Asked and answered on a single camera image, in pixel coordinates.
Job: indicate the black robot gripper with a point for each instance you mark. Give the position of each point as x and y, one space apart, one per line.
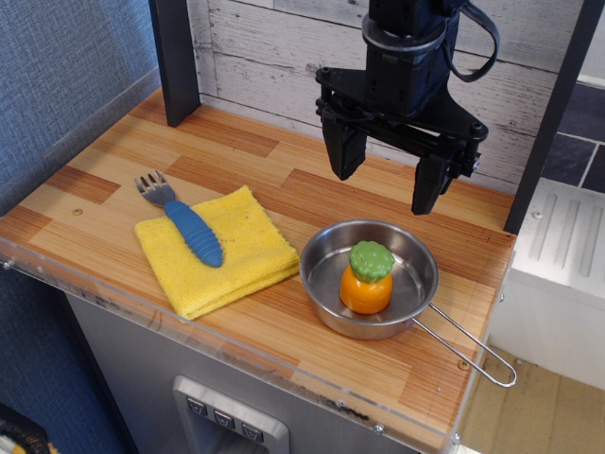
401 98

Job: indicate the orange carrot-shaped toy container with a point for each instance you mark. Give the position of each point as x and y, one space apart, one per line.
366 285

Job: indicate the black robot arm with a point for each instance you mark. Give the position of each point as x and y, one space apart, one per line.
420 18

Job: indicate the stainless steel pan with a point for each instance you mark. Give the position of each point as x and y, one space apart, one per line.
415 278

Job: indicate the yellow folded cloth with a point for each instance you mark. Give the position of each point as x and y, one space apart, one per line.
255 255

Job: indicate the white grooved side cabinet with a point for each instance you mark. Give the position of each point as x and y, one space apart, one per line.
551 311

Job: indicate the clear acrylic table guard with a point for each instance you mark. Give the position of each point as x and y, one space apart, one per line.
140 348

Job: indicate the silver toy dispenser panel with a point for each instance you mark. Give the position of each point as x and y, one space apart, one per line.
216 423

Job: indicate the yellow black object on floor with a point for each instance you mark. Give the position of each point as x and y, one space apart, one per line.
24 438

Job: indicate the dark right upright post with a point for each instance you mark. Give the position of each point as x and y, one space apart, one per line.
574 57

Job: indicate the blue-handled metal fork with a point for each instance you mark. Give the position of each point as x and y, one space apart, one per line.
196 233

